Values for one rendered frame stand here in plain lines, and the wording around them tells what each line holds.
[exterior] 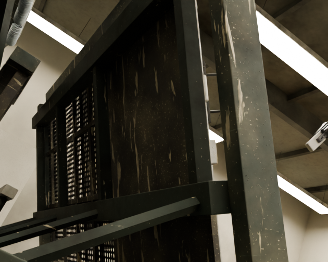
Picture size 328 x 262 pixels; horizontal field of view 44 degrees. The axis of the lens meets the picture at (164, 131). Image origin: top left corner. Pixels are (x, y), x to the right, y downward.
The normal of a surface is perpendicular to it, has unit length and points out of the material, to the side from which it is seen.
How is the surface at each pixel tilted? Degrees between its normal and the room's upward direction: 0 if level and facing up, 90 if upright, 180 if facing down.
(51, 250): 59
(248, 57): 90
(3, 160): 90
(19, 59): 90
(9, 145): 90
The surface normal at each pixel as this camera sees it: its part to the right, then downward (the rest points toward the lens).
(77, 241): 0.15, -0.83
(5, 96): 0.48, -0.21
